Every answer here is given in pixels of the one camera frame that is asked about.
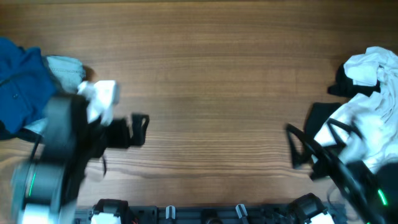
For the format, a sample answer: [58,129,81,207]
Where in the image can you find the folded light denim shorts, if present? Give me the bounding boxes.
[18,55,86,134]

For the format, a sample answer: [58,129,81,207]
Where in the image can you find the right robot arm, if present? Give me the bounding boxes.
[285,119,397,223]

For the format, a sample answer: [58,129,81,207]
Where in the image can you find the white garment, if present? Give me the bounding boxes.
[314,47,397,173]

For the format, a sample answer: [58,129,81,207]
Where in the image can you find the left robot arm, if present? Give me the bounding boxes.
[11,94,150,223]

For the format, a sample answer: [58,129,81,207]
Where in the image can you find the black garment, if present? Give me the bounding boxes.
[303,64,381,138]

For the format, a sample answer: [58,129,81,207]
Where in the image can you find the dark garment under shorts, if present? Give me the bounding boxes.
[1,121,42,142]

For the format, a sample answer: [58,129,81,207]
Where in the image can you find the blue t-shirt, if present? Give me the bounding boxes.
[1,38,57,133]

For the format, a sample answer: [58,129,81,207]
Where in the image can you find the right black cable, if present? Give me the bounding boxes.
[285,124,386,224]

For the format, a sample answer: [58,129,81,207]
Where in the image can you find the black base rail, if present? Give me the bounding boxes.
[72,195,348,224]

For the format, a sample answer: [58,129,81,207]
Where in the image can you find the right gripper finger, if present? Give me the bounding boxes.
[325,117,364,149]
[285,124,313,169]

